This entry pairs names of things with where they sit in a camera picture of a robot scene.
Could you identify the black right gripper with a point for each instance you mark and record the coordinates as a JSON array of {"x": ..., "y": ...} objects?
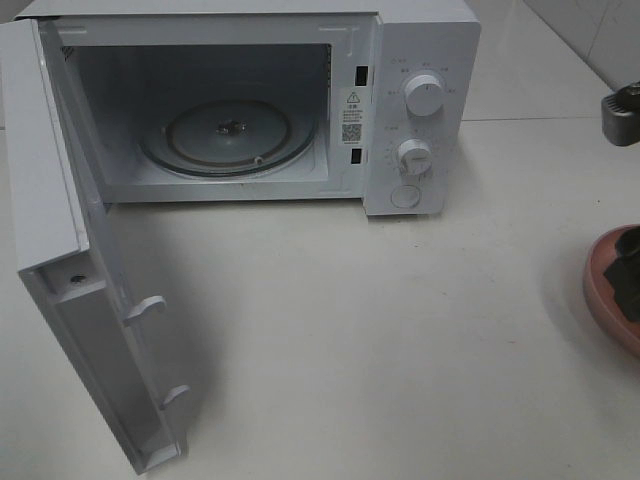
[{"x": 623, "y": 275}]

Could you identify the pink round plate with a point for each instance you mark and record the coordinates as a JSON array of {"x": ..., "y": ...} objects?
[{"x": 599, "y": 294}]

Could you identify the round white door button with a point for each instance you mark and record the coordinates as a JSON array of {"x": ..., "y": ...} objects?
[{"x": 406, "y": 196}]

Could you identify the white microwave knob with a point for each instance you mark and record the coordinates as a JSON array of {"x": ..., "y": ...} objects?
[
  {"x": 424, "y": 94},
  {"x": 414, "y": 157}
]

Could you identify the white microwave door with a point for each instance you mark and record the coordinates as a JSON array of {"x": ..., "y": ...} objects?
[{"x": 67, "y": 255}]

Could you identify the white microwave oven body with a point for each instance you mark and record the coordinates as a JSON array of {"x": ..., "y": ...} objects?
[{"x": 205, "y": 101}]

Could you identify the glass microwave turntable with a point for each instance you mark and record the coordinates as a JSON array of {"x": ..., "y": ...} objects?
[{"x": 230, "y": 138}]

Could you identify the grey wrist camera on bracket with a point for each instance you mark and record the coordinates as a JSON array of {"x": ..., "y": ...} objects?
[{"x": 620, "y": 116}]

